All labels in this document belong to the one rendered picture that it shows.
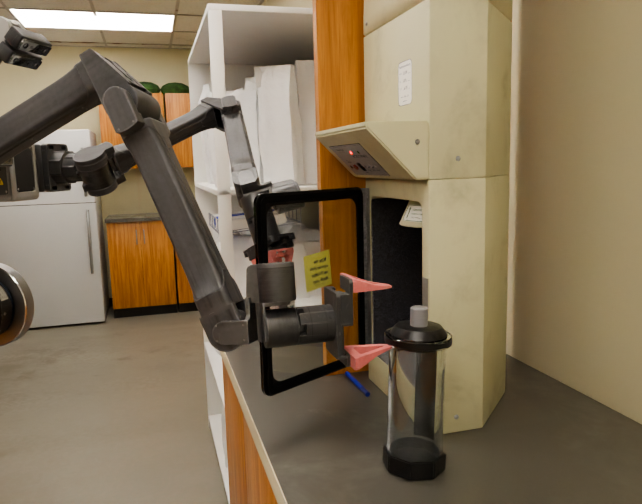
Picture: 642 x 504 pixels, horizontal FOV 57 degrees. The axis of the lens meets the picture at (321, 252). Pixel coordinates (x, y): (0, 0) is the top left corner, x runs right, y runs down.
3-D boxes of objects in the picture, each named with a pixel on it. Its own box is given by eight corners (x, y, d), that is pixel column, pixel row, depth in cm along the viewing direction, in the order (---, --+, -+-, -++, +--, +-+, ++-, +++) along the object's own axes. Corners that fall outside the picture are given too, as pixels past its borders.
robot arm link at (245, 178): (243, 205, 136) (235, 173, 131) (291, 191, 138) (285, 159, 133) (255, 233, 127) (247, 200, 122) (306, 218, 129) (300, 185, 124)
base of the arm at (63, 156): (66, 190, 157) (62, 144, 156) (93, 190, 156) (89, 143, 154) (45, 192, 149) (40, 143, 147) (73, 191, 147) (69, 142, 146)
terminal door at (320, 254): (365, 360, 138) (362, 186, 132) (264, 399, 117) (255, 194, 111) (363, 359, 138) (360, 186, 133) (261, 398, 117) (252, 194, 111)
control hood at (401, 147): (365, 177, 133) (364, 131, 132) (429, 179, 103) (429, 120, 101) (315, 178, 130) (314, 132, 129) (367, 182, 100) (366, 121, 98)
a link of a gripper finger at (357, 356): (399, 320, 91) (341, 326, 89) (400, 365, 92) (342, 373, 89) (383, 311, 97) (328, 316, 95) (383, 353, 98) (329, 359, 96)
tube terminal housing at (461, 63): (463, 365, 147) (466, 40, 136) (546, 417, 116) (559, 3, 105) (368, 377, 140) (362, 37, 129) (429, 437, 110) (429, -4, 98)
